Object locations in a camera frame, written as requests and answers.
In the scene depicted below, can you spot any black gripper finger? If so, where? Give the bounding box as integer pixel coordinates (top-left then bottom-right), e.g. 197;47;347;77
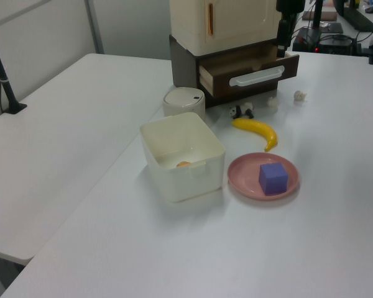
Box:
287;13;298;48
276;18;289;58

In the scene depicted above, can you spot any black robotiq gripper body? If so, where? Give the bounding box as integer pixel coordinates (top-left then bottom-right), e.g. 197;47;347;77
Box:
275;0;306;15

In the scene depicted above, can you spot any black and white panda toy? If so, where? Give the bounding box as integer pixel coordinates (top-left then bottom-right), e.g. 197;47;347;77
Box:
229;103;255;120

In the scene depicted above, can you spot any cream toy fridge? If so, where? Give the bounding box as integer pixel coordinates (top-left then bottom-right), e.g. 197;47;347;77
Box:
169;0;279;55

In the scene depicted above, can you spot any brown wooden drawer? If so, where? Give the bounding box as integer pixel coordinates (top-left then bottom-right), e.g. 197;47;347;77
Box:
196;50;300;99

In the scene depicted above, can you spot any dark brown drawer cabinet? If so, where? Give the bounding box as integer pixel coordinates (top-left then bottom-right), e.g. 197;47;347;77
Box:
169;34;280;109

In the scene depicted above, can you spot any black pole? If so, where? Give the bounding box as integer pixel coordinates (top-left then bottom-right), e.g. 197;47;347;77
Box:
311;0;325;29

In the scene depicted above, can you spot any black control box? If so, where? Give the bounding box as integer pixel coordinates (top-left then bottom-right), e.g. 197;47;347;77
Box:
292;26;361;55

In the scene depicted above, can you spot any crumpled white paper ball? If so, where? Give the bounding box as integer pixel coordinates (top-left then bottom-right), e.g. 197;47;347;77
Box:
293;90;309;104

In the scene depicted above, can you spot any yellow banana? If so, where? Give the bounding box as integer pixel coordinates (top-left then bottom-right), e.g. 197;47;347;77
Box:
231;117;278;153

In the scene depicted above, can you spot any small white trash can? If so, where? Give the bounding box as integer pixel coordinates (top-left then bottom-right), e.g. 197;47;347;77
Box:
162;87;206;120

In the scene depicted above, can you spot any purple cube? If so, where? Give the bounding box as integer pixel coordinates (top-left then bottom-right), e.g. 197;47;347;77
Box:
258;161;289;196

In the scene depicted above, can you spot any pink plate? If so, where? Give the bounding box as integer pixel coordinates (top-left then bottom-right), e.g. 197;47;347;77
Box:
227;152;300;201

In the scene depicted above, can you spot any cream plastic storage box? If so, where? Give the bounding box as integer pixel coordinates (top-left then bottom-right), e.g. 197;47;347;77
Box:
139;112;226;204

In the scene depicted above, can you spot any white drawer handle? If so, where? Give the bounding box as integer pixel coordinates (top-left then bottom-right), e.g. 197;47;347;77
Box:
229;65;286;87

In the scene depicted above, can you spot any copper fridge handle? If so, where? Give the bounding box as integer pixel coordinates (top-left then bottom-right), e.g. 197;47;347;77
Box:
207;2;214;36

